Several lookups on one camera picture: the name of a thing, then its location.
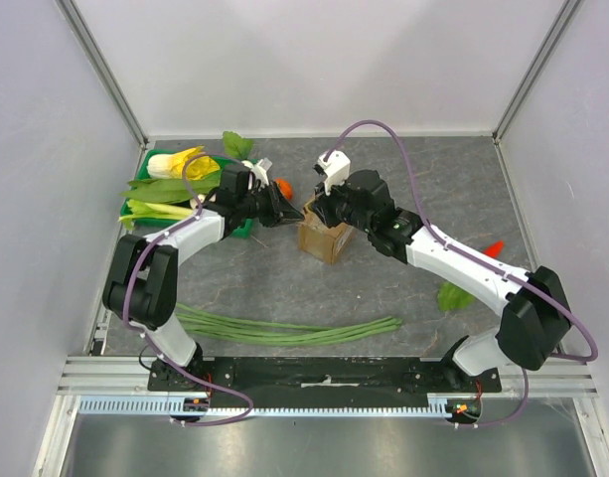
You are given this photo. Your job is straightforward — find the purple cable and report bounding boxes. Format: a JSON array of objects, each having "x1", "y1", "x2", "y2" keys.
[
  {"x1": 323, "y1": 118, "x2": 599, "y2": 429},
  {"x1": 122, "y1": 152, "x2": 255, "y2": 427}
]

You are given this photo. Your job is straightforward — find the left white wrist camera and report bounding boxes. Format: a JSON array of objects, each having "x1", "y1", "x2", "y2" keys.
[{"x1": 248, "y1": 158, "x2": 272, "y2": 187}]

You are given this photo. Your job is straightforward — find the white mushroom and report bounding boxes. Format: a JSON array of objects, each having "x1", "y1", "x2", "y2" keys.
[{"x1": 189, "y1": 194, "x2": 216, "y2": 210}]

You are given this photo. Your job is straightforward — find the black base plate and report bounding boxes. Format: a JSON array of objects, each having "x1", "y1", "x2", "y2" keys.
[{"x1": 147, "y1": 355, "x2": 504, "y2": 398}]

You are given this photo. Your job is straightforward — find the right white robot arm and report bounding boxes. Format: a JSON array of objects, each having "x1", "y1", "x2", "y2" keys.
[{"x1": 310, "y1": 170, "x2": 571, "y2": 392}]

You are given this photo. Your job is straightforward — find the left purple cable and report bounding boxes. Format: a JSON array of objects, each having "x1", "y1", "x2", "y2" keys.
[{"x1": 122, "y1": 152, "x2": 255, "y2": 427}]

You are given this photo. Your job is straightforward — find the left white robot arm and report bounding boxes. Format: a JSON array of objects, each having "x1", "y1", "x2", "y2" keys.
[{"x1": 102, "y1": 164, "x2": 304, "y2": 391}]

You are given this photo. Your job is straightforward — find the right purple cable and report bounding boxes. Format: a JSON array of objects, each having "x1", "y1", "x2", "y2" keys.
[{"x1": 323, "y1": 118, "x2": 599, "y2": 429}]

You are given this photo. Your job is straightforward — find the yellow napa cabbage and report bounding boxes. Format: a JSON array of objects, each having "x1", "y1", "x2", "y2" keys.
[{"x1": 146, "y1": 146, "x2": 221, "y2": 181}]

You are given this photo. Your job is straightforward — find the green leaf behind tray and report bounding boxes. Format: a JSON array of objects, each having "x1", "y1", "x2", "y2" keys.
[{"x1": 222, "y1": 131, "x2": 254, "y2": 160}]

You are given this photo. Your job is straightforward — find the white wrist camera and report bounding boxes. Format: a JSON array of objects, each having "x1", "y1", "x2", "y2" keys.
[
  {"x1": 314, "y1": 150, "x2": 351, "y2": 196},
  {"x1": 248, "y1": 158, "x2": 272, "y2": 187}
]

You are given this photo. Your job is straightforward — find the brown cardboard express box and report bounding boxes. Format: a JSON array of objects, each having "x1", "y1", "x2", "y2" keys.
[{"x1": 298, "y1": 197, "x2": 357, "y2": 264}]

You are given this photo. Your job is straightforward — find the green long beans bunch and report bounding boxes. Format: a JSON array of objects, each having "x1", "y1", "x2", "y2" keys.
[{"x1": 176, "y1": 303, "x2": 402, "y2": 347}]

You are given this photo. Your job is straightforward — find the orange toy pumpkin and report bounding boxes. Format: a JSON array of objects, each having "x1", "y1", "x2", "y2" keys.
[{"x1": 275, "y1": 178, "x2": 294, "y2": 201}]

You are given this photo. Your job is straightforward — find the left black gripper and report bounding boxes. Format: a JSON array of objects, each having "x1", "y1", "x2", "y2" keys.
[{"x1": 238, "y1": 181, "x2": 304, "y2": 229}]

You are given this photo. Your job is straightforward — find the green leafy vegetable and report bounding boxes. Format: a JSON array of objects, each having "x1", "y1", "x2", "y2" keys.
[{"x1": 120, "y1": 171, "x2": 222, "y2": 204}]

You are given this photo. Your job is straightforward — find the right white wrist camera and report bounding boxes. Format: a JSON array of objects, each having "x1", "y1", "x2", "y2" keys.
[{"x1": 314, "y1": 150, "x2": 351, "y2": 196}]

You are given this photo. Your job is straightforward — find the green bok choy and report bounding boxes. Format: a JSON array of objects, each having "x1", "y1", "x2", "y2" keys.
[{"x1": 118, "y1": 199, "x2": 194, "y2": 230}]

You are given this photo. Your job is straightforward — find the white slotted cable duct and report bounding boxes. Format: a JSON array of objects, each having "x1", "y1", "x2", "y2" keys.
[{"x1": 78, "y1": 396, "x2": 470, "y2": 418}]

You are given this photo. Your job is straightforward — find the green lettuce leaf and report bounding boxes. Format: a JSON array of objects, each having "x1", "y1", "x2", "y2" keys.
[{"x1": 437, "y1": 282, "x2": 475, "y2": 312}]

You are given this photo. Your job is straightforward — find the green plastic tray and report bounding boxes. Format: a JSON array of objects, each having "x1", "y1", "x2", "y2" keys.
[{"x1": 124, "y1": 148, "x2": 258, "y2": 239}]

